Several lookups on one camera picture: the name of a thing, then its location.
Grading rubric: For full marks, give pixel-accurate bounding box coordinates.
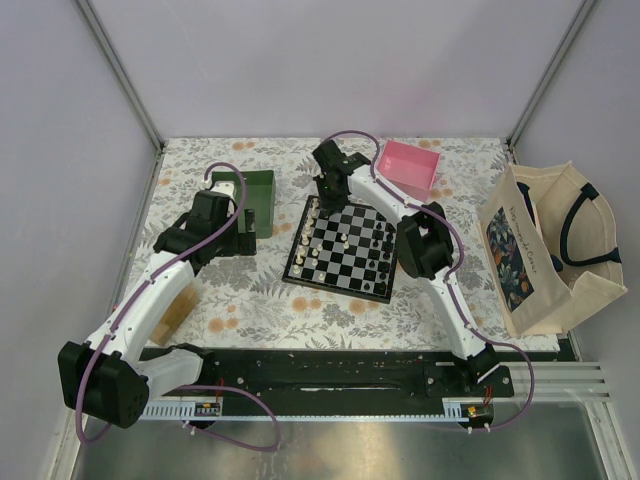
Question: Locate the green plastic tray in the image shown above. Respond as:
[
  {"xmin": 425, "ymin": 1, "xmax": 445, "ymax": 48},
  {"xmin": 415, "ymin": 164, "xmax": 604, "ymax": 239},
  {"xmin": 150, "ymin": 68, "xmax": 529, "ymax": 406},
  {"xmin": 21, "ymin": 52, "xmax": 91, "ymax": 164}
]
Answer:
[{"xmin": 211, "ymin": 169, "xmax": 276, "ymax": 239}]

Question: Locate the black white chess board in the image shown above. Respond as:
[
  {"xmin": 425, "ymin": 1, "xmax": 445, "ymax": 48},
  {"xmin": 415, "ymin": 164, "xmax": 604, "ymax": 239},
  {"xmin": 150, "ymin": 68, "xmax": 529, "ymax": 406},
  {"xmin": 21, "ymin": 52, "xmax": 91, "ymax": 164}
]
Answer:
[{"xmin": 282, "ymin": 195, "xmax": 397, "ymax": 304}]

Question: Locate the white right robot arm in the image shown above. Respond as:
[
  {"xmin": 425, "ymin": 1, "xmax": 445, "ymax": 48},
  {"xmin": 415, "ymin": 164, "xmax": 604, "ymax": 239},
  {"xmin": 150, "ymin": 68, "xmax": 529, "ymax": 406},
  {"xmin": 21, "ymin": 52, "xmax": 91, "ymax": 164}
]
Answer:
[{"xmin": 312, "ymin": 139, "xmax": 499, "ymax": 396}]

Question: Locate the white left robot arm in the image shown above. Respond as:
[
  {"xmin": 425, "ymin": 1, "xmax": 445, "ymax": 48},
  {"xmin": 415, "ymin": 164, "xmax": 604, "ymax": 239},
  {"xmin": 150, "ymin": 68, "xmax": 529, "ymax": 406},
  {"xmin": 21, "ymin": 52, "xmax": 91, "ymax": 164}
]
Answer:
[{"xmin": 58, "ymin": 182, "xmax": 256, "ymax": 428}]

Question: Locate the pink plastic tray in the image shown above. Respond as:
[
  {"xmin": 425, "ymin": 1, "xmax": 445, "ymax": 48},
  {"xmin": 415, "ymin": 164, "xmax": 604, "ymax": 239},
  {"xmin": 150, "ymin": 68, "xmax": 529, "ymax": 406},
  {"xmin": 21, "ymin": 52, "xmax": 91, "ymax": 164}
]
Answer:
[{"xmin": 376, "ymin": 140, "xmax": 440, "ymax": 204}]

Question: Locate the floral table cloth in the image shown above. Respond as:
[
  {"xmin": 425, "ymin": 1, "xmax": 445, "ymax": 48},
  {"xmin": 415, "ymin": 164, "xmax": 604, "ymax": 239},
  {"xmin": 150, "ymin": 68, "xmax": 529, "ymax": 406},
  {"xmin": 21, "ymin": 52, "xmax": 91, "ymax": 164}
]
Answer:
[{"xmin": 130, "ymin": 138, "xmax": 559, "ymax": 356}]

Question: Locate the brown cardboard box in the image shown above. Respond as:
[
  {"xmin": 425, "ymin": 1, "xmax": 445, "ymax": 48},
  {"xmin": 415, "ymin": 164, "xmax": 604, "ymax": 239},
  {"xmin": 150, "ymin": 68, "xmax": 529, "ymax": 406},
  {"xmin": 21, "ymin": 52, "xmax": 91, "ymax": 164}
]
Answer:
[{"xmin": 149, "ymin": 283, "xmax": 199, "ymax": 346}]

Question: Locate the cream canvas tote bag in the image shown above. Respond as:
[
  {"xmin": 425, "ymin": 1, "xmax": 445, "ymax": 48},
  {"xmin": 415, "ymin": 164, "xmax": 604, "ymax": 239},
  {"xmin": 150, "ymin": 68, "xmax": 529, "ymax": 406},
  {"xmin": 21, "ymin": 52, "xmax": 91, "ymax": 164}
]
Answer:
[{"xmin": 479, "ymin": 163, "xmax": 627, "ymax": 337}]

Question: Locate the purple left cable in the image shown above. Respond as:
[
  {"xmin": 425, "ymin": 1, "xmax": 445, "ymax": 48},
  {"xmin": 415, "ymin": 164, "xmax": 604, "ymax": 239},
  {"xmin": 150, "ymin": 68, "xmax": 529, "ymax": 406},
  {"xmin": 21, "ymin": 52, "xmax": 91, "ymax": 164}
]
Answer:
[{"xmin": 74, "ymin": 162, "xmax": 284, "ymax": 451}]

